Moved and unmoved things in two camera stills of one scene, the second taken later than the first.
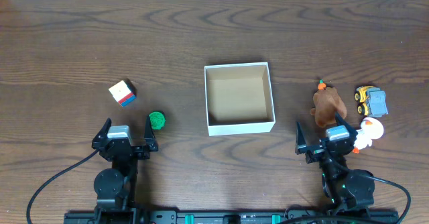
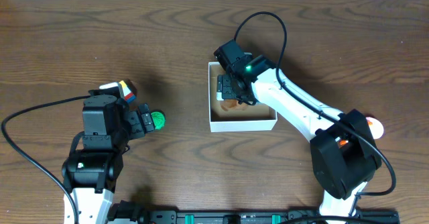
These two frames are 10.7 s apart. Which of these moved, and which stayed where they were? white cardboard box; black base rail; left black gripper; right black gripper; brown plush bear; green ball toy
Moved: brown plush bear; right black gripper; left black gripper
Stayed: black base rail; white cardboard box; green ball toy
